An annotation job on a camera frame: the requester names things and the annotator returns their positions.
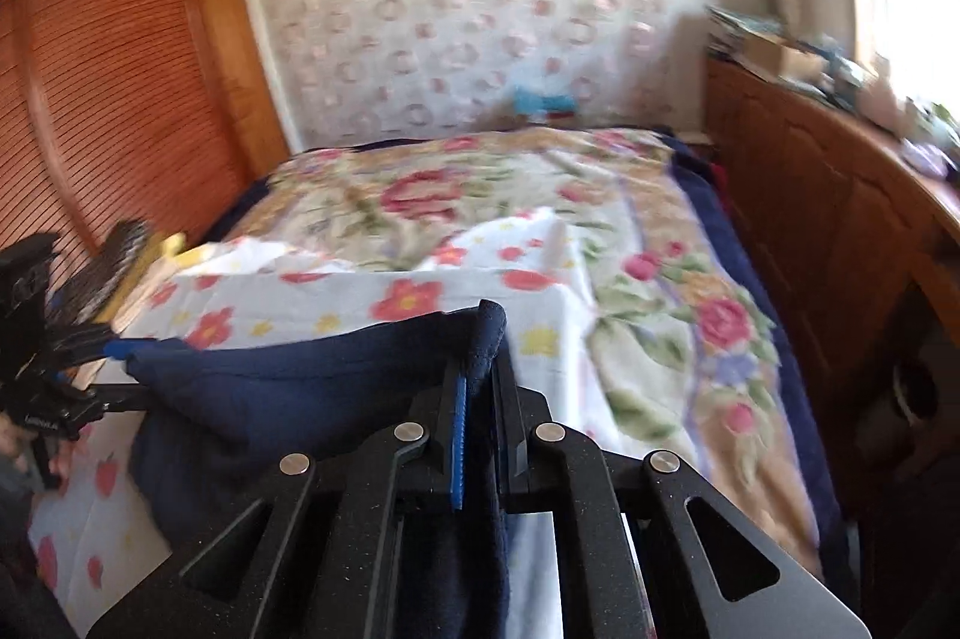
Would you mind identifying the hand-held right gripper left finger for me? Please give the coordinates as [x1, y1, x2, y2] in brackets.
[86, 361, 473, 639]

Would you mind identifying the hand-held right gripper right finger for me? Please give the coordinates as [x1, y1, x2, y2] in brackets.
[487, 360, 871, 639]

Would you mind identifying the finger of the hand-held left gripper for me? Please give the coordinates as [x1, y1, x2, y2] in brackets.
[52, 376, 149, 419]
[45, 309, 142, 364]

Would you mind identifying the navy blue printed T-shirt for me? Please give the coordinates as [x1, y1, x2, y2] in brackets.
[124, 300, 515, 639]

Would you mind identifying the person's left hand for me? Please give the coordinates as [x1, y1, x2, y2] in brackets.
[0, 418, 80, 497]

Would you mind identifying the white small-flower bed sheet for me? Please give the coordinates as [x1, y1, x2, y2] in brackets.
[30, 211, 586, 639]

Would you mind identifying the wooden slatted wardrobe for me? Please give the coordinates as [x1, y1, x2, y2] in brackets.
[0, 0, 290, 265]

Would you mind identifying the blue box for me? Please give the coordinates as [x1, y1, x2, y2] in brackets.
[512, 88, 577, 119]

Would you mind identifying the low wooden cabinet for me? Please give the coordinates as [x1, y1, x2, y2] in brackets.
[703, 52, 960, 520]

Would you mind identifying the sheer circle-patterned curtain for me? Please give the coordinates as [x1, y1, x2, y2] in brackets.
[240, 0, 710, 152]

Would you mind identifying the cardboard box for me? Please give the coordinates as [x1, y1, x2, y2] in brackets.
[742, 35, 815, 77]

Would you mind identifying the stack of folded cloths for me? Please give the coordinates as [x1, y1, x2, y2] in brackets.
[709, 5, 781, 51]

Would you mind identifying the small white lavender object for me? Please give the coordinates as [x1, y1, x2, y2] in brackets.
[904, 140, 950, 171]

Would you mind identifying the pale pink bottle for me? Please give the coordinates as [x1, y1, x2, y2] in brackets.
[859, 58, 901, 126]

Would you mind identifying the dark ring-patterned folded garment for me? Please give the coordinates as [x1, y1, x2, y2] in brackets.
[56, 219, 155, 325]

